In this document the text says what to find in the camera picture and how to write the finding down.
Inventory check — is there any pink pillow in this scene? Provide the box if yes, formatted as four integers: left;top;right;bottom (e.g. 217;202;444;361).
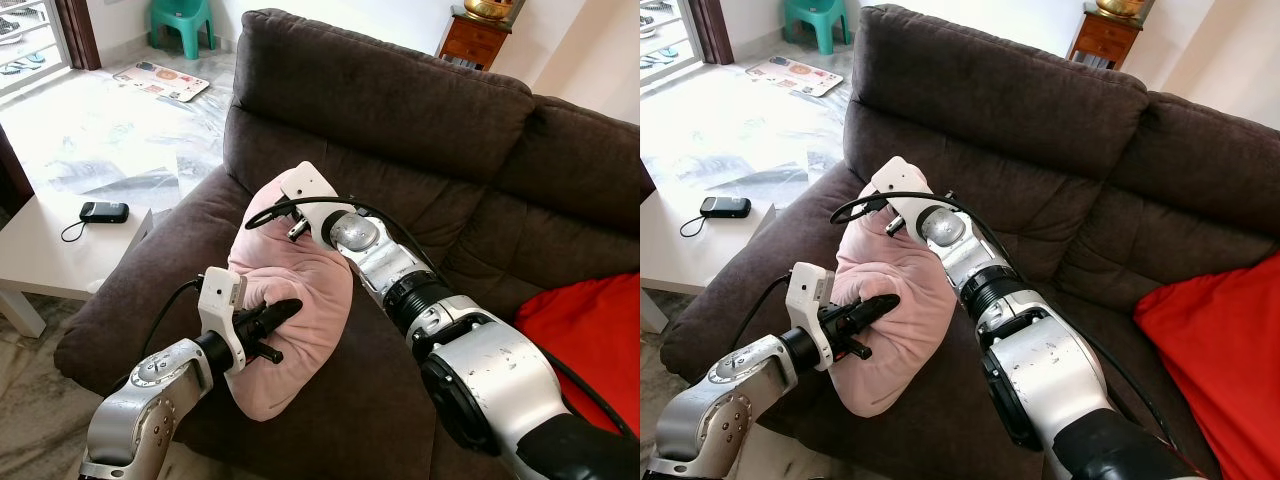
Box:
831;155;960;420
227;167;354;422

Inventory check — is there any dark brown fabric sofa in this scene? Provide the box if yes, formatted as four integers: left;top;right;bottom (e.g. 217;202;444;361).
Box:
660;3;1280;480
55;8;641;480

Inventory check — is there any colourful printed floor mat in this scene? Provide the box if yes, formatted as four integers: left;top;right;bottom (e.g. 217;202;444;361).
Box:
744;56;845;99
111;61;212;104

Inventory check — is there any red pillow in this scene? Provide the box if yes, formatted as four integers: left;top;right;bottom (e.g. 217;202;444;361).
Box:
514;271;641;437
1132;249;1280;480

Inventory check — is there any white low table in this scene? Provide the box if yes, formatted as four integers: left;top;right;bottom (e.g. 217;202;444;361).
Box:
0;190;153;339
640;184;782;337

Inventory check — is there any green plastic stool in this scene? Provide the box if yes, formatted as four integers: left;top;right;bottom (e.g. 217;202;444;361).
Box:
149;0;217;60
782;0;847;57

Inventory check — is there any brown wooden cabinet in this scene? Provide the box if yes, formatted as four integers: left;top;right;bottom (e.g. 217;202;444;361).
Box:
1066;8;1142;72
436;10;514;72

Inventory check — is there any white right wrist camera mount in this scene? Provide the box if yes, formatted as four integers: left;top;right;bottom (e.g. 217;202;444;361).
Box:
869;154;937;234
271;161;352;242

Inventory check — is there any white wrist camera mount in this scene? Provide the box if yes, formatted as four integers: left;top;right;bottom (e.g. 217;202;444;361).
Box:
271;161;352;242
786;261;837;372
196;266;249;377
869;154;937;234

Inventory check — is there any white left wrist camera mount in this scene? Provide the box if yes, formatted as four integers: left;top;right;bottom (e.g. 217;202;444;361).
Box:
786;261;837;372
196;266;249;377

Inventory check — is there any black device with cord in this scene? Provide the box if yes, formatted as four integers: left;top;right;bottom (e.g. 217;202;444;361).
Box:
680;196;753;239
60;201;131;244

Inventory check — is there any dark brown door frame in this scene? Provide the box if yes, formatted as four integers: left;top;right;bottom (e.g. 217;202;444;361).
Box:
54;0;102;72
684;0;737;67

